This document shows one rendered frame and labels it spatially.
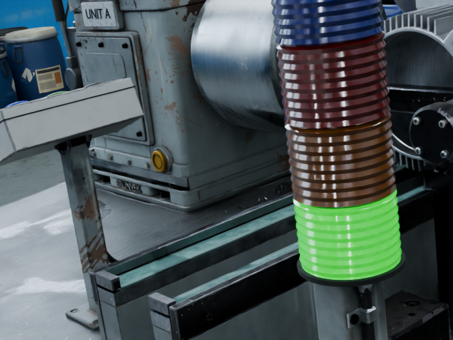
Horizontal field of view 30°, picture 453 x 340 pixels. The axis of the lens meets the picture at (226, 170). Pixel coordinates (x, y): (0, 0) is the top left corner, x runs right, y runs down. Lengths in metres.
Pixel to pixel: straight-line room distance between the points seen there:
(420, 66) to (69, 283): 0.55
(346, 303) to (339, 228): 0.05
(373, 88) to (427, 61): 0.70
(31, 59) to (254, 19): 4.75
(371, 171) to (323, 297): 0.09
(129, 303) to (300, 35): 0.44
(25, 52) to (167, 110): 4.57
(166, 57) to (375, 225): 0.87
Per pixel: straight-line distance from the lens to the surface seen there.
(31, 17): 7.42
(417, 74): 1.15
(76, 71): 1.56
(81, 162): 0.99
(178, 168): 1.35
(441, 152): 0.82
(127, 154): 1.47
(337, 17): 0.44
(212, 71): 1.24
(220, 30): 1.23
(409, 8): 2.62
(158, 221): 1.35
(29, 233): 1.41
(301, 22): 0.45
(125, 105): 1.00
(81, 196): 0.99
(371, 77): 0.46
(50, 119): 0.95
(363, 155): 0.46
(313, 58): 0.45
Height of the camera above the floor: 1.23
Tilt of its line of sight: 16 degrees down
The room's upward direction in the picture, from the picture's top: 8 degrees counter-clockwise
